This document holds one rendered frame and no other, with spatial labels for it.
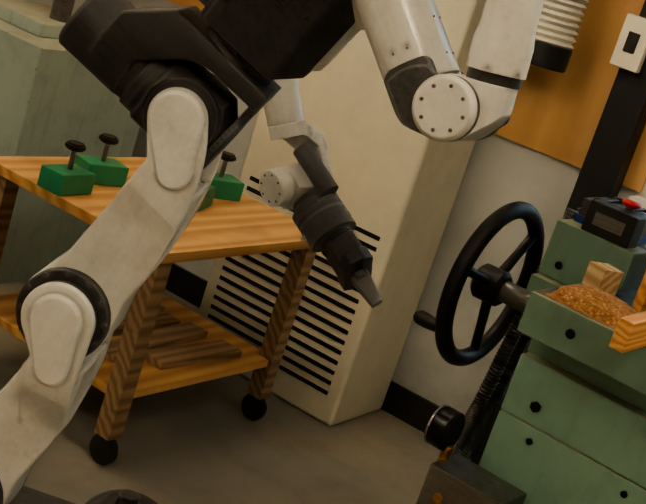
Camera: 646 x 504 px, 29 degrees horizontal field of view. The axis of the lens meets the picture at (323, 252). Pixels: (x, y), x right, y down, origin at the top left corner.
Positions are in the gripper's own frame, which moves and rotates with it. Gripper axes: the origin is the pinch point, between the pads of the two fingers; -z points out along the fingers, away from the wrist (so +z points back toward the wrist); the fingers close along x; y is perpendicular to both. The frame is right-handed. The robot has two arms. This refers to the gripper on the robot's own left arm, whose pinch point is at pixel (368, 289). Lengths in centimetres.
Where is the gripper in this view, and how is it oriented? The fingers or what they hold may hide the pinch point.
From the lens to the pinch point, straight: 208.1
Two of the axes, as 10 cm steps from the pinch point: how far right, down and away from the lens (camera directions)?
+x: -0.1, -3.6, -9.3
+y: 8.6, -4.8, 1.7
